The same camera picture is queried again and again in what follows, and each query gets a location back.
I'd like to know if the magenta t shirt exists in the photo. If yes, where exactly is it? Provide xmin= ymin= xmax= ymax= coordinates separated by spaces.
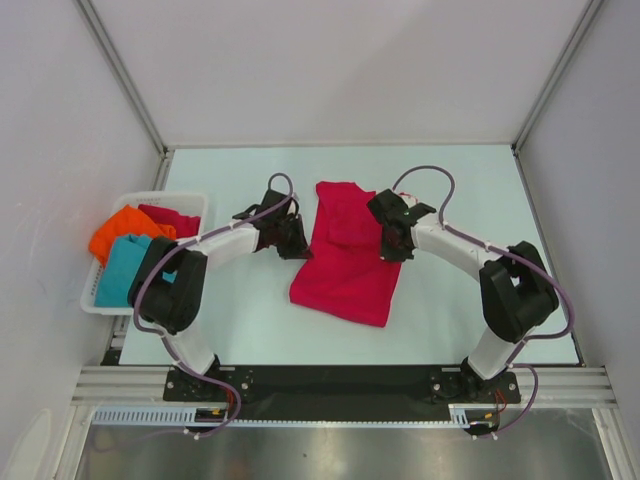
xmin=289 ymin=181 xmax=401 ymax=328

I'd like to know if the left aluminium corner post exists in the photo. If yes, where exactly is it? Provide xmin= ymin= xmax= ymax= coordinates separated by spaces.
xmin=74 ymin=0 xmax=169 ymax=154

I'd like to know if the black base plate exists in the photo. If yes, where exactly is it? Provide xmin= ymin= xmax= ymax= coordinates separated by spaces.
xmin=163 ymin=365 xmax=521 ymax=422

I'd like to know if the red t shirt in basket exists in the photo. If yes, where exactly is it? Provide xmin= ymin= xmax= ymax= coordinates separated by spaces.
xmin=138 ymin=204 xmax=201 ymax=239

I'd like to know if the orange t shirt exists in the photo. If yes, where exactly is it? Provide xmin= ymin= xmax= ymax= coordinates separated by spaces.
xmin=88 ymin=205 xmax=177 ymax=267

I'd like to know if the white cable duct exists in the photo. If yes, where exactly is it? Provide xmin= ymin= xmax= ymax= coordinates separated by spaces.
xmin=449 ymin=404 xmax=500 ymax=430
xmin=93 ymin=406 xmax=228 ymax=428

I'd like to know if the white plastic basket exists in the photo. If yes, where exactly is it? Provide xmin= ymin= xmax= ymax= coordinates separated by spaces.
xmin=80 ymin=191 xmax=208 ymax=316

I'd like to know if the aluminium corner post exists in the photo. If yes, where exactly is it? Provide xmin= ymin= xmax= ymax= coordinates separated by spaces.
xmin=512 ymin=0 xmax=604 ymax=151
xmin=74 ymin=0 xmax=169 ymax=154

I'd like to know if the left white cable duct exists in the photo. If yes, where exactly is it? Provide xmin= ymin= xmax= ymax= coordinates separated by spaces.
xmin=93 ymin=406 xmax=228 ymax=428

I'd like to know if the right aluminium corner post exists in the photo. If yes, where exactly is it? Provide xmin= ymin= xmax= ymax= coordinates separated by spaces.
xmin=512 ymin=0 xmax=604 ymax=151

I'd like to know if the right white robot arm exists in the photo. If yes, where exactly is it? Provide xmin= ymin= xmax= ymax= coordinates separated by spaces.
xmin=367 ymin=189 xmax=559 ymax=401

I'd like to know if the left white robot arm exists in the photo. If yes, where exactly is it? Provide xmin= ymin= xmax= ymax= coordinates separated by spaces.
xmin=128 ymin=188 xmax=312 ymax=400

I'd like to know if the aluminium frame rail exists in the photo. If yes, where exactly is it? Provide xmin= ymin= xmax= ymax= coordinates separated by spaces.
xmin=71 ymin=366 xmax=617 ymax=408

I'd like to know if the right white cable duct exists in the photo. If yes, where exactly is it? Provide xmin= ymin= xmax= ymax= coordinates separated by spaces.
xmin=449 ymin=404 xmax=500 ymax=430

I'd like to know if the teal t shirt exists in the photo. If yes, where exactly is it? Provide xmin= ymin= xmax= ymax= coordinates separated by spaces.
xmin=94 ymin=234 xmax=152 ymax=308

